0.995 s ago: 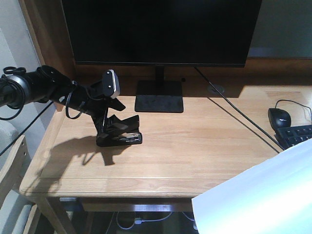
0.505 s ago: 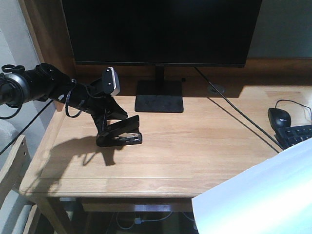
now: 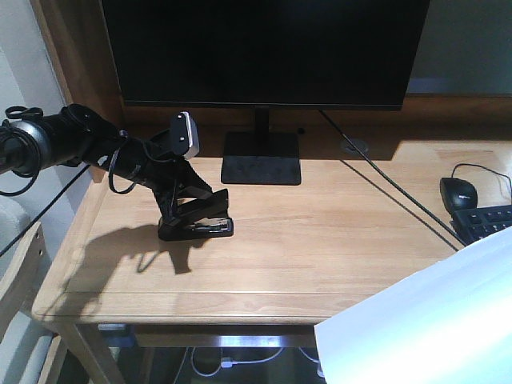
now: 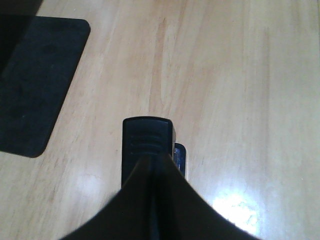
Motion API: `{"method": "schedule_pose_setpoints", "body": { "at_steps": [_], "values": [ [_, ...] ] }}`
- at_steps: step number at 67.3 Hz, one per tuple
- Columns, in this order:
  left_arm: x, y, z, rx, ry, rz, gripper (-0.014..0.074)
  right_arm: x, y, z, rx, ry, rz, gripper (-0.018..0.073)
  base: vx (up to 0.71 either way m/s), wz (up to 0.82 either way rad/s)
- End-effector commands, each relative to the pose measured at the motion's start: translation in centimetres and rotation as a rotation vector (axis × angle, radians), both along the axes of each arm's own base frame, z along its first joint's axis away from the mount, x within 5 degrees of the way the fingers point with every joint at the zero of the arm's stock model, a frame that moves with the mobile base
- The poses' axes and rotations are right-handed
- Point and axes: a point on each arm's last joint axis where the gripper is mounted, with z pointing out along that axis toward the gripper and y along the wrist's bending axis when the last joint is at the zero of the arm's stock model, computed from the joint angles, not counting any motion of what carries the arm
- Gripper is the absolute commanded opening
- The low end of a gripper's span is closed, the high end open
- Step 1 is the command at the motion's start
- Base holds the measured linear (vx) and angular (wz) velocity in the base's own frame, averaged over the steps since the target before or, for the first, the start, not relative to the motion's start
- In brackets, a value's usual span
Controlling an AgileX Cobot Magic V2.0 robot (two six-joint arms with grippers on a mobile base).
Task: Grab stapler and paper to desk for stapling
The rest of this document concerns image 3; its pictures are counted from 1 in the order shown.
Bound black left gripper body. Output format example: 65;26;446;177
95;130;192;192

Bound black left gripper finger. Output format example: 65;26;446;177
175;159;212;199
154;186;182;230

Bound black orange stapler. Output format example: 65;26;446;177
158;189;234;242

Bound white paper sheets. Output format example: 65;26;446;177
314;230;511;383

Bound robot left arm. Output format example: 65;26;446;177
1;104;214;226

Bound wooden desk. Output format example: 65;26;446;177
31;1;511;383

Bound black computer monitor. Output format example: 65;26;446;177
101;1;430;186

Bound grey cushioned wooden chair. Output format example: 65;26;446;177
1;197;66;383

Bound black computer mouse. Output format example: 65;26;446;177
439;162;511;214

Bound black keyboard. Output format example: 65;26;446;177
451;205;512;245

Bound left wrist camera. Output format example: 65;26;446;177
170;111;200;160

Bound black monitor cable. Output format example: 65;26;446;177
318;110;461;251

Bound white charger cable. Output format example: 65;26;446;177
189;346;285;378

